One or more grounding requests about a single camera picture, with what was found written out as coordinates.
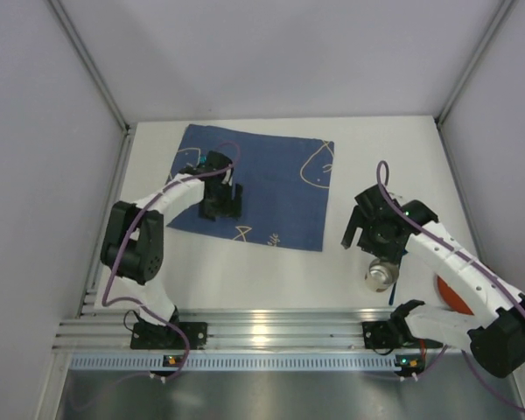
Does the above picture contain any silver metal cup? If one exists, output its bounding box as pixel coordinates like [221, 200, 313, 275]
[364, 258, 399, 292]

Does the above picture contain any blue placemat with yellow fish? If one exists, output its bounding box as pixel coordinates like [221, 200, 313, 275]
[170, 124, 335, 252]

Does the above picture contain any orange round plate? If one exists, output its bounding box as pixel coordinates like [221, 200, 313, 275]
[436, 276, 473, 315]

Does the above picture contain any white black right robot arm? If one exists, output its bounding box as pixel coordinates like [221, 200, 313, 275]
[341, 185, 525, 378]

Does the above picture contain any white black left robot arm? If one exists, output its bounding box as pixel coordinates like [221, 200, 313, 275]
[100, 150, 242, 328]

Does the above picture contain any aluminium frame post left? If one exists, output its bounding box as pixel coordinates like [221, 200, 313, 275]
[47, 0, 130, 132]

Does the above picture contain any aluminium frame post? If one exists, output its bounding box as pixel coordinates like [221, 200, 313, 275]
[47, 0, 130, 132]
[435, 0, 520, 128]

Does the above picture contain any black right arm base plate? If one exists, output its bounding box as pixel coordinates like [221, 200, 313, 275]
[361, 320, 443, 350]

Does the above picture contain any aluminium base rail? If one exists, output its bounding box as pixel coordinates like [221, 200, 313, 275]
[52, 308, 389, 353]

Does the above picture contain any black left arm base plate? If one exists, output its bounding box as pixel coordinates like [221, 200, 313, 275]
[129, 321, 208, 350]

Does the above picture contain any perforated cable duct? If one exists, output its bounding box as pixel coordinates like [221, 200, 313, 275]
[69, 353, 425, 373]

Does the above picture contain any aluminium frame post right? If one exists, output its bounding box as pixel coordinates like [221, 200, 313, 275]
[435, 0, 520, 128]

